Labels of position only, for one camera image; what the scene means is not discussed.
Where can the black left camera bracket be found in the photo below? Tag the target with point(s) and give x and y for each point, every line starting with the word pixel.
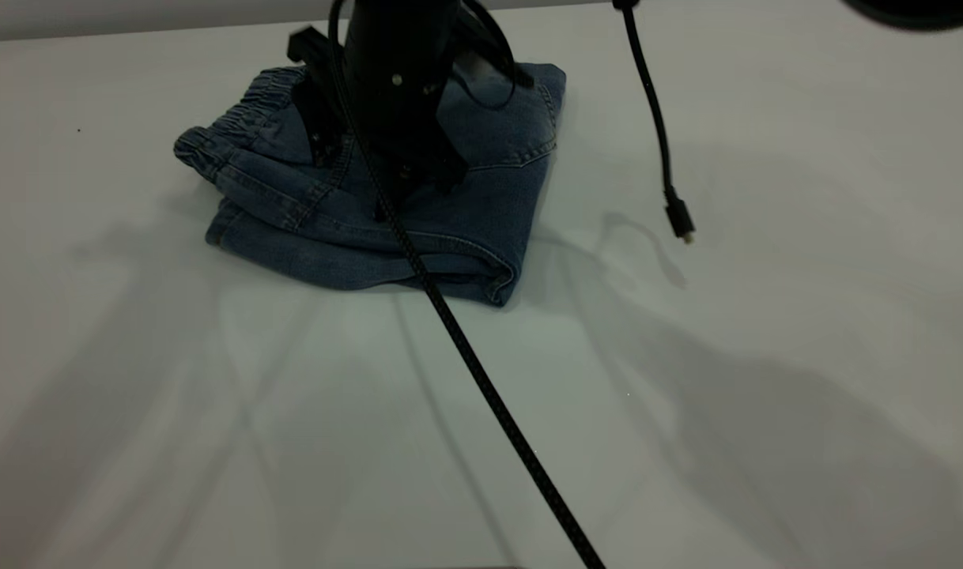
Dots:
pixel 319 103

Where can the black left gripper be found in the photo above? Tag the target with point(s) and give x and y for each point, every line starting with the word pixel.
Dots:
pixel 402 79

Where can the blue denim pants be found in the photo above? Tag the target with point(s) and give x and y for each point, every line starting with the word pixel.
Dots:
pixel 466 229

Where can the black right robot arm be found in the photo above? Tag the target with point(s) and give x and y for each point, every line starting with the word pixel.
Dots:
pixel 924 12

